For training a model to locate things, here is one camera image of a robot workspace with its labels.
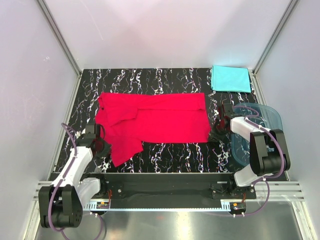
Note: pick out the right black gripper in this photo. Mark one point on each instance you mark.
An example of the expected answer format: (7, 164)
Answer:
(214, 136)

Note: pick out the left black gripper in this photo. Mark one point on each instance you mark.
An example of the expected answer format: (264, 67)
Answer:
(106, 149)

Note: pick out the red t shirt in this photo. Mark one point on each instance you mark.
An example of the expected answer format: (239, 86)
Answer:
(131, 119)

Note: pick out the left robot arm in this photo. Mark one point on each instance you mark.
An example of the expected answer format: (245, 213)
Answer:
(61, 203)

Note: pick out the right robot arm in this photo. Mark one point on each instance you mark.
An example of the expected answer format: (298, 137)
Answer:
(268, 151)

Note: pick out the clear blue plastic bin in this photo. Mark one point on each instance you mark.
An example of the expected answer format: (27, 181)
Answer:
(259, 114)

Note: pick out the folded cyan t shirt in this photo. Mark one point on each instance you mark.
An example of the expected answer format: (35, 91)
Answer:
(230, 79)

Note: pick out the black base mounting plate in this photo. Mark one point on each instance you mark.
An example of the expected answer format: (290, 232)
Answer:
(170, 191)

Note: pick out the left aluminium frame post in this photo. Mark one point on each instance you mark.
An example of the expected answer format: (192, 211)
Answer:
(58, 35)

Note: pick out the aluminium frame post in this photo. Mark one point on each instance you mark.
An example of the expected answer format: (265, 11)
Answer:
(275, 34)
(58, 35)

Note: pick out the right aluminium frame post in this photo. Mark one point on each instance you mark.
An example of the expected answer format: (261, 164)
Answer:
(275, 34)

